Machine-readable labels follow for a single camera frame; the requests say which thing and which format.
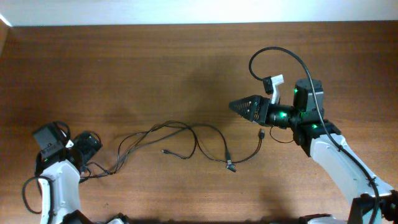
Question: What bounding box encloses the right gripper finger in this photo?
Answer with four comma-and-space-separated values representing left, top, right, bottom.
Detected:
238, 109, 257, 122
229, 95, 261, 113

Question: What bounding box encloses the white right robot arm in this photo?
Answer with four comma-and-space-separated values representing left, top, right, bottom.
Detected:
229, 77, 397, 223

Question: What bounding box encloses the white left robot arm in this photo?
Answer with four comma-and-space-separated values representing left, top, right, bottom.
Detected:
33, 121, 102, 224

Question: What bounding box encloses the small black adapter plug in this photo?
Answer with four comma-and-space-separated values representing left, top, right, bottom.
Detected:
226, 164, 236, 172

